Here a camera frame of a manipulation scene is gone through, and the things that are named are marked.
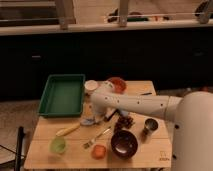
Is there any light blue towel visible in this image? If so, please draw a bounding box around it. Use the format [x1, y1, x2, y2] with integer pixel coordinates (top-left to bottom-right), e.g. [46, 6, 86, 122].
[80, 117, 96, 126]

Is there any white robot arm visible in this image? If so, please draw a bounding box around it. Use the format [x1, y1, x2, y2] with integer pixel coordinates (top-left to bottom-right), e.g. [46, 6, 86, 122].
[90, 81, 213, 171]

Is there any green plastic tray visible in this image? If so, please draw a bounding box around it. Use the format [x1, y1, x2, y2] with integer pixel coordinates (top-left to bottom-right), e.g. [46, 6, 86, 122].
[38, 74, 85, 118]

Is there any silver fork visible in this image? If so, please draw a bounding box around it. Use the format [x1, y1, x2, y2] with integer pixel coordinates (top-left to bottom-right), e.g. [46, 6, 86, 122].
[83, 127, 111, 149]

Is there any bunch of dark grapes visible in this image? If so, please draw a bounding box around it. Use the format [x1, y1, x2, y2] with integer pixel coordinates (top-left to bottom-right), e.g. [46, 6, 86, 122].
[114, 116, 134, 132]

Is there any white ceramic cup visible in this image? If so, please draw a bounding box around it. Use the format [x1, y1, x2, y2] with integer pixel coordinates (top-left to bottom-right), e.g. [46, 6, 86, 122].
[84, 80, 98, 95]

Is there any orange bowl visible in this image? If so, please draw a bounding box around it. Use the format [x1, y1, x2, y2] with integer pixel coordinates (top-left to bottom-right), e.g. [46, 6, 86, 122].
[108, 77, 126, 94]

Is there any wooden folding table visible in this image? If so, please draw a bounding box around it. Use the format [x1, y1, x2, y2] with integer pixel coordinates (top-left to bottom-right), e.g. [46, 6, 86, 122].
[24, 81, 171, 170]

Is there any orange fruit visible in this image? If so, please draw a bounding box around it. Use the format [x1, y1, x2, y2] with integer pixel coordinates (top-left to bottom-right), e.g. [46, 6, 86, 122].
[92, 145, 106, 159]

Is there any dark purple bowl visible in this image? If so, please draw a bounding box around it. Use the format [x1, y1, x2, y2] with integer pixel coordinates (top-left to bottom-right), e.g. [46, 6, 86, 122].
[111, 130, 138, 159]

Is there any yellow banana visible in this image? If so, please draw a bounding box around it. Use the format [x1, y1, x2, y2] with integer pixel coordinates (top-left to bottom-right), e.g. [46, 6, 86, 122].
[56, 123, 80, 136]

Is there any metal cup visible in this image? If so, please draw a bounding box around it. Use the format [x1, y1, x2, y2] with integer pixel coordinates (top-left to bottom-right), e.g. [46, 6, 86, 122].
[143, 118, 158, 135]

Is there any green plastic cup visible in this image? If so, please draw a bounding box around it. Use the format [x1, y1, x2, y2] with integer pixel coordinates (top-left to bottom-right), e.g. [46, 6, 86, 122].
[50, 137, 66, 154]

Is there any black chair frame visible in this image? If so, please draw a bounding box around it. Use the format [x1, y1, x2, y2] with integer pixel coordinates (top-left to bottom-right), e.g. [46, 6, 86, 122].
[0, 126, 25, 171]

